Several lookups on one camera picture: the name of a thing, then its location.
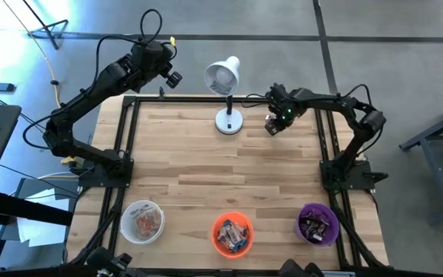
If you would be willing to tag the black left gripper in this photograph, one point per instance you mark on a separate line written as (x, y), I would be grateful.
(152, 57)

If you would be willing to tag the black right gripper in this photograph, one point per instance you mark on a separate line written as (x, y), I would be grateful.
(285, 105)

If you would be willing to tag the brown Hershey's chocolate bar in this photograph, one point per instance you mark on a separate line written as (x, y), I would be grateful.
(315, 236)
(306, 231)
(319, 227)
(308, 221)

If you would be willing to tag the purple plastic bucket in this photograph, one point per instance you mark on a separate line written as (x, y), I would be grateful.
(333, 221)

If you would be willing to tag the orange plastic bucket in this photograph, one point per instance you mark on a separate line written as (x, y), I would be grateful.
(221, 250)

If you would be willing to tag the red hard candy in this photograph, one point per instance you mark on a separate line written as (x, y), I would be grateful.
(142, 221)
(144, 231)

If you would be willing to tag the white plastic bucket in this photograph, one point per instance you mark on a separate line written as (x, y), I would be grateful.
(129, 231)

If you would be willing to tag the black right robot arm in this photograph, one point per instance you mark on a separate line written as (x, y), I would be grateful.
(321, 101)

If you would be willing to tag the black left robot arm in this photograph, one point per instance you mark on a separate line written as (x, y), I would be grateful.
(106, 82)

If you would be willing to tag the small yellow tag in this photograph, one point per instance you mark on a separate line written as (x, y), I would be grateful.
(172, 41)

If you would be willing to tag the black table clamp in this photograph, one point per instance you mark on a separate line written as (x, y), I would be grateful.
(162, 93)

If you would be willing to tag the white desk lamp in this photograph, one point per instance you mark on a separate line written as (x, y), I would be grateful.
(229, 122)

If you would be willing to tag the black tripod stand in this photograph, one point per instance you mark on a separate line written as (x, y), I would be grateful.
(43, 27)

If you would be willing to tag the black crossbeam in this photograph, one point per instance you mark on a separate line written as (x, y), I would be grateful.
(25, 207)

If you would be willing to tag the white paper sheets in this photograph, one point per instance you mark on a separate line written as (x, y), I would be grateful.
(40, 234)

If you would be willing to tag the silver frame bracket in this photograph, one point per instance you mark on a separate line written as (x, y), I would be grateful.
(340, 274)

